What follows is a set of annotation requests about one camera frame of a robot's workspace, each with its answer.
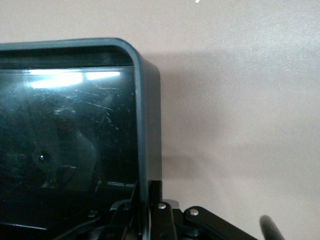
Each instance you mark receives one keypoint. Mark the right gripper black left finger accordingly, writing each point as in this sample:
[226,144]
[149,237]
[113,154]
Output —
[122,220]

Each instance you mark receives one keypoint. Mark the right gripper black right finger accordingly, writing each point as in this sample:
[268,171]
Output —
[162,220]

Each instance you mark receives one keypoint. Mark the black plastic box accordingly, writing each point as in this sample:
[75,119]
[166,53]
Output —
[75,125]

